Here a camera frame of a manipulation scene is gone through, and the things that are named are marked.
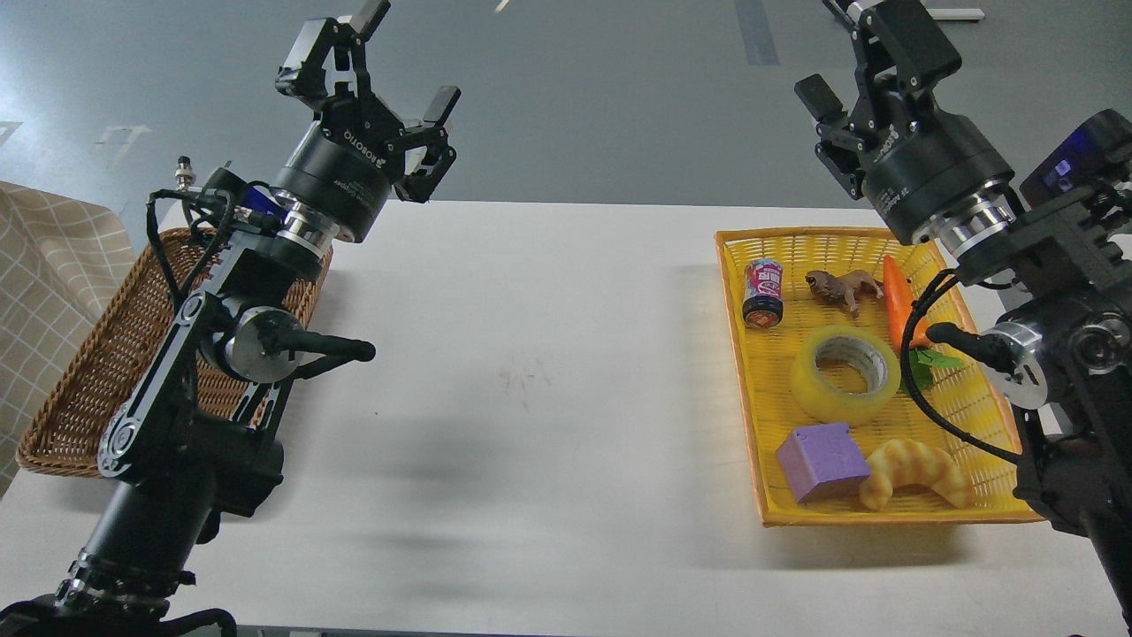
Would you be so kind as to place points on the yellow tape roll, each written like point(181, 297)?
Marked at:
point(843, 374)

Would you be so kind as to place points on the white stand base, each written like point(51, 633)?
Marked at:
point(958, 15)

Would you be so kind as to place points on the yellow plastic basket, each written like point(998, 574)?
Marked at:
point(773, 409)

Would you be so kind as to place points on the brown wicker basket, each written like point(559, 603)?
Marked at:
point(63, 437)

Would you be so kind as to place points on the orange toy carrot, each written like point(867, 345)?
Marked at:
point(923, 360)

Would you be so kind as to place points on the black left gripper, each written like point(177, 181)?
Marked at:
point(339, 168)

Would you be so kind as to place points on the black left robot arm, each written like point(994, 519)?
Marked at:
point(196, 438)

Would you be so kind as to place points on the small soda can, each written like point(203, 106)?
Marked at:
point(763, 306)

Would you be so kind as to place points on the brown toy animal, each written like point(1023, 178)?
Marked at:
point(843, 289)

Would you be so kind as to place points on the toy croissant bread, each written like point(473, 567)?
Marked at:
point(908, 463)

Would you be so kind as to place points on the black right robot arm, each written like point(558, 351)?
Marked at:
point(1062, 358)

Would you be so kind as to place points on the purple foam block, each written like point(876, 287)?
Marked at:
point(822, 461)

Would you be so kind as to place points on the beige checkered cloth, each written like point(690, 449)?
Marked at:
point(62, 260)

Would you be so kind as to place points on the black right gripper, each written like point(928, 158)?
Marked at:
point(909, 159)

